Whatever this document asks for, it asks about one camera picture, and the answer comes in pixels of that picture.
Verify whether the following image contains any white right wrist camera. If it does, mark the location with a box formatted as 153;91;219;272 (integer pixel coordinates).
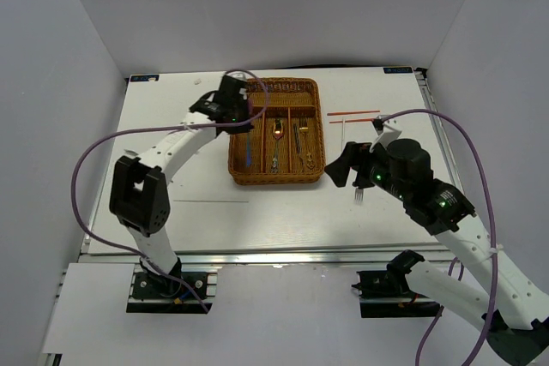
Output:
372;116;402;147

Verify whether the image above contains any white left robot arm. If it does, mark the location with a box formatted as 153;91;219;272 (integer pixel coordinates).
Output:
109;72;252;297

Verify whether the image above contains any blue label sticker right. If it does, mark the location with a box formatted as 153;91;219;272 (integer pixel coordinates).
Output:
383;66;413;74

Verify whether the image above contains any green handled silver fork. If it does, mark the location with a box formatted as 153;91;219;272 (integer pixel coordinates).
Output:
293;123;301;155

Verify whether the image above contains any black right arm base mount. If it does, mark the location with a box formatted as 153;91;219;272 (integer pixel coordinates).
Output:
351;270;441;319

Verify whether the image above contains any iridescent rainbow spoon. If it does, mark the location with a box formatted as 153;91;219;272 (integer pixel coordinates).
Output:
245;132;252;168

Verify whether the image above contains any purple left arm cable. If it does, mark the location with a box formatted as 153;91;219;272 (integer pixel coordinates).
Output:
70;68;270;314

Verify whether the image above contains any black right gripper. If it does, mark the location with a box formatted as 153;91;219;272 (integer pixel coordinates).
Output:
323;141;410;202

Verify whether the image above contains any blue label sticker left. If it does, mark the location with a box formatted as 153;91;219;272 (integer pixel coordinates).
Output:
130;74;160;82

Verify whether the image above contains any orange chopstick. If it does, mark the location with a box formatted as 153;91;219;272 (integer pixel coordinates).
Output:
329;117;376;124
327;110;381;117

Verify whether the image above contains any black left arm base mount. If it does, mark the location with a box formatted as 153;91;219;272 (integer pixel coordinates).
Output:
126;265;217;315

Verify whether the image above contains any pink handled silver fork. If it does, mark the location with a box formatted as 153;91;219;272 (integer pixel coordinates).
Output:
354;188;364;204

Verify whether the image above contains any blue label sticker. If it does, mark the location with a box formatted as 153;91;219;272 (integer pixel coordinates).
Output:
130;74;160;82
383;66;413;74

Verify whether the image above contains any brown wicker cutlery tray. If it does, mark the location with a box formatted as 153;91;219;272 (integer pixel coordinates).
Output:
228;78;326;186

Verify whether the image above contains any ornate silver spoon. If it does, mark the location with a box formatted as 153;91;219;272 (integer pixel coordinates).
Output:
271;117;284;173

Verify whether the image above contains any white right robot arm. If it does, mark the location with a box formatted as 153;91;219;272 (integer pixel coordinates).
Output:
325;139;548;365

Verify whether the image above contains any gold ornate fork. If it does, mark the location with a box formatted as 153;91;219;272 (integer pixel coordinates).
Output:
299;117;315;170

